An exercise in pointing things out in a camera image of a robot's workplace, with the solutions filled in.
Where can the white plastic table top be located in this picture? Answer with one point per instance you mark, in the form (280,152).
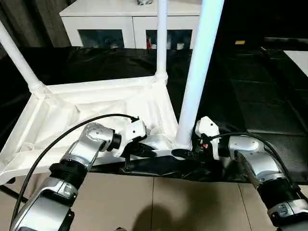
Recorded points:
(96,96)

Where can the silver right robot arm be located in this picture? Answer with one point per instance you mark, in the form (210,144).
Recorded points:
(260,163)

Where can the black mat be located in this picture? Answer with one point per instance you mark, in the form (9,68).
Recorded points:
(252,96)

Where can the small white jar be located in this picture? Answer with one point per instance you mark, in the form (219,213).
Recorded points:
(153,45)
(179,45)

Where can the small yellow object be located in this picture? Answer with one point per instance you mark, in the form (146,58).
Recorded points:
(239,42)

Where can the white flat board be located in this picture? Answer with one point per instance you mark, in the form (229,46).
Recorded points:
(298,60)

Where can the black stand leg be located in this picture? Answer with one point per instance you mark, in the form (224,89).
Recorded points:
(12,192)

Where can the white cabinet with glass doors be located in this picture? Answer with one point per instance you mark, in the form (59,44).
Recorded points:
(96,20)

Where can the grey curtain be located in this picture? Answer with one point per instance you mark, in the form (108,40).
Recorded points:
(36,21)

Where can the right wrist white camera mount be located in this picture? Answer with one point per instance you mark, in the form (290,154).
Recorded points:
(207,125)

